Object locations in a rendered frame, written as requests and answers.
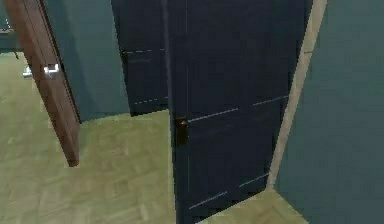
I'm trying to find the silver door handle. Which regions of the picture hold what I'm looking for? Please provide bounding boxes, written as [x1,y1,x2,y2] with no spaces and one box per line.
[22,63,61,80]

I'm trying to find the dark brass door handle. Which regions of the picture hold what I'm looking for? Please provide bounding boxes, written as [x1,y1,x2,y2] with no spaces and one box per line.
[174,115,190,146]

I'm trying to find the dark blue room door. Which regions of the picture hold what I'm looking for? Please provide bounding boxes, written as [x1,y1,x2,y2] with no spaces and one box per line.
[110,0,170,118]
[161,0,314,224]

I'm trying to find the beige door frame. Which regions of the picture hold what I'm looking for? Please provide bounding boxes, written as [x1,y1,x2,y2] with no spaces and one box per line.
[265,0,329,190]

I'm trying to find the brown wooden room door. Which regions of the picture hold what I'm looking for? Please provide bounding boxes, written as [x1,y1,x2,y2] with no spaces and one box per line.
[2,0,82,168]

